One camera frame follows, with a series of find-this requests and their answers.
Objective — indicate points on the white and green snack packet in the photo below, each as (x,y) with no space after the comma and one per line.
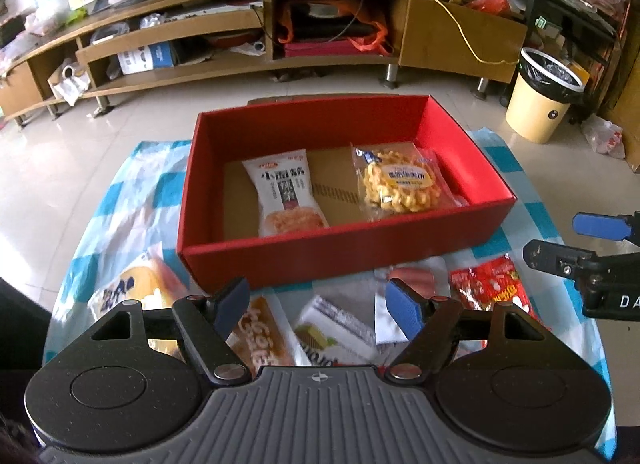
(330,329)

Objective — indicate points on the wooden TV stand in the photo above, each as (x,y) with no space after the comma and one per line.
(150,79)

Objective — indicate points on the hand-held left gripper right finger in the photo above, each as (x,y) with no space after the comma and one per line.
(405,309)

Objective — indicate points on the red snack packet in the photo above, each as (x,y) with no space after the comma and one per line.
(492,289)

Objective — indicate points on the red plastic bag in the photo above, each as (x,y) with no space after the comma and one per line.
(490,4)

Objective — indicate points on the yellow bread packet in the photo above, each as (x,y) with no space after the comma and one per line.
(130,284)

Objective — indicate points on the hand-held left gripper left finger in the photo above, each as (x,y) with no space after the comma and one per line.
(235,295)

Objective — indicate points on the orange bag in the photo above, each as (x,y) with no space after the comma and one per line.
(370,42)

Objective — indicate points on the cream trash bin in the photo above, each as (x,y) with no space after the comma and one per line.
(532,104)

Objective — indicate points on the dark sofa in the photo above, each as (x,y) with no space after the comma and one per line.
(20,324)

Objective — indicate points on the clear sausage packet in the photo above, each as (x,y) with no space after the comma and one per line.
(415,271)

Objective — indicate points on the metal storage rack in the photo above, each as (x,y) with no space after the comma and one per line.
(620,34)

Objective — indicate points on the flat red box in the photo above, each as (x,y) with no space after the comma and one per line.
(320,49)

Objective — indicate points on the blue and white box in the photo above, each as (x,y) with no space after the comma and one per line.
(145,57)

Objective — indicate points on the white noodle snack packet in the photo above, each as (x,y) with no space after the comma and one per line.
(285,194)

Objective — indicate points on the yellow twist snack packet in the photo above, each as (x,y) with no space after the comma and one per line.
(395,184)

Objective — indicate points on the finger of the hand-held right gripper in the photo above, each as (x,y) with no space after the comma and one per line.
(595,225)
(555,258)

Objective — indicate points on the blue white checked tablecloth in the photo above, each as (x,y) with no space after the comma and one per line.
(150,179)

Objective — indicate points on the red cardboard box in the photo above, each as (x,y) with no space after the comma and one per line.
(320,129)

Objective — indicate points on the wooden cabinet door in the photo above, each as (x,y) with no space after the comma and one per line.
(450,39)

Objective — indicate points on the silver media player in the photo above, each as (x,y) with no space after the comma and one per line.
(210,13)

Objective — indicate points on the orange snack packet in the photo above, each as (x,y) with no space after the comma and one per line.
(260,334)

